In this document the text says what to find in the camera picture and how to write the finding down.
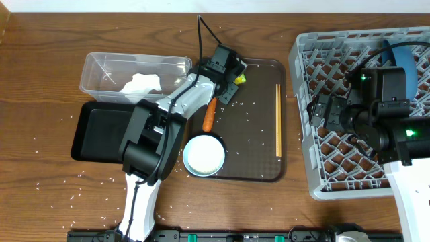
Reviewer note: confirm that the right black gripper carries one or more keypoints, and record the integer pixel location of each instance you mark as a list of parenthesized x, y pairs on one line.
[(320, 114)]

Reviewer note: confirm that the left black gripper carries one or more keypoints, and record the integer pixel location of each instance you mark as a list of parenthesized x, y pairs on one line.
[(229, 93)]

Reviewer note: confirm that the foil snack wrapper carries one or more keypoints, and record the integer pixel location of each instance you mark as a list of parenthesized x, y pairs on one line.
[(240, 80)]

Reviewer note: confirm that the orange carrot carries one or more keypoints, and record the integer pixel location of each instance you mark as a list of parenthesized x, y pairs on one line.
[(209, 115)]

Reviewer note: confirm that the wooden chopstick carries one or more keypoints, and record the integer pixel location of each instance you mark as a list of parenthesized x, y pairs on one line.
[(277, 115), (280, 116)]

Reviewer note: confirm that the light blue rice bowl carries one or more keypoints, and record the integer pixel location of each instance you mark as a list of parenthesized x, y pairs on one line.
[(203, 156)]

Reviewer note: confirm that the white napkin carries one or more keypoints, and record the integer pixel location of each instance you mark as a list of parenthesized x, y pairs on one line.
[(140, 86)]

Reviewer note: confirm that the dark blue plate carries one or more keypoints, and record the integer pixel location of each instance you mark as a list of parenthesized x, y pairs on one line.
[(402, 57)]

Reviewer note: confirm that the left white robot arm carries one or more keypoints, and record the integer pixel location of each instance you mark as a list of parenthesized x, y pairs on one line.
[(153, 138)]

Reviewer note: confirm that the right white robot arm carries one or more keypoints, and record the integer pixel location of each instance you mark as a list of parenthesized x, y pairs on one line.
[(401, 143)]

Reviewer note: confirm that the grey dishwasher rack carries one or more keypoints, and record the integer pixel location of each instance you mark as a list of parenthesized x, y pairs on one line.
[(318, 61)]

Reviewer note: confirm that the brown serving tray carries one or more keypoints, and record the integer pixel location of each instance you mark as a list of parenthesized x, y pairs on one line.
[(246, 125)]

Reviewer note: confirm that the clear plastic bin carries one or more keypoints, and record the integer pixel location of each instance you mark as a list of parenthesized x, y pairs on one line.
[(105, 74)]

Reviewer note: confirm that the black plastic tray bin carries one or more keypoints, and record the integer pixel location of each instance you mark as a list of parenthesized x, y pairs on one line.
[(100, 130)]

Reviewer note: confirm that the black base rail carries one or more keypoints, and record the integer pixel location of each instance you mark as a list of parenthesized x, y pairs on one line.
[(299, 233)]

